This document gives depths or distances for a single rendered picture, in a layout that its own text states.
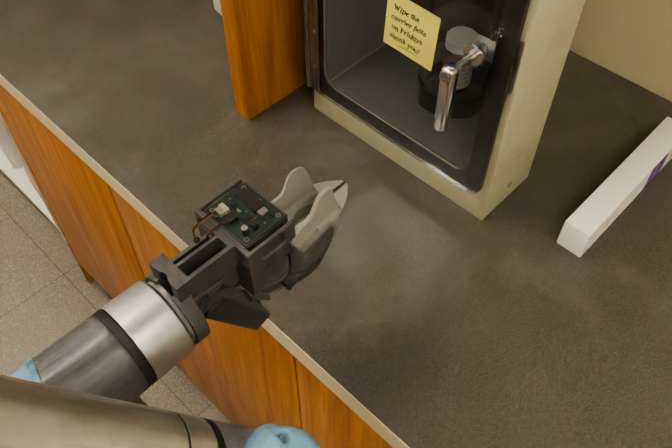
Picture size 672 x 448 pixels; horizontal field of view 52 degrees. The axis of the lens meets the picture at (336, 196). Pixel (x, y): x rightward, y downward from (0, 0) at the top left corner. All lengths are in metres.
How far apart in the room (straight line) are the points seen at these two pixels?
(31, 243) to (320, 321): 1.52
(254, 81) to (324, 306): 0.36
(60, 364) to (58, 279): 1.59
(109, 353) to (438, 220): 0.52
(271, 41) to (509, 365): 0.54
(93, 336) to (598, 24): 0.94
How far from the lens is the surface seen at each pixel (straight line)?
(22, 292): 2.16
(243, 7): 0.94
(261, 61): 1.01
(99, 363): 0.55
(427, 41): 0.81
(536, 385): 0.83
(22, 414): 0.40
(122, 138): 1.07
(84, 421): 0.41
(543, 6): 0.72
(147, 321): 0.56
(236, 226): 0.58
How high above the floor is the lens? 1.67
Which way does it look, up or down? 50 degrees down
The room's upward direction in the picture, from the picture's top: straight up
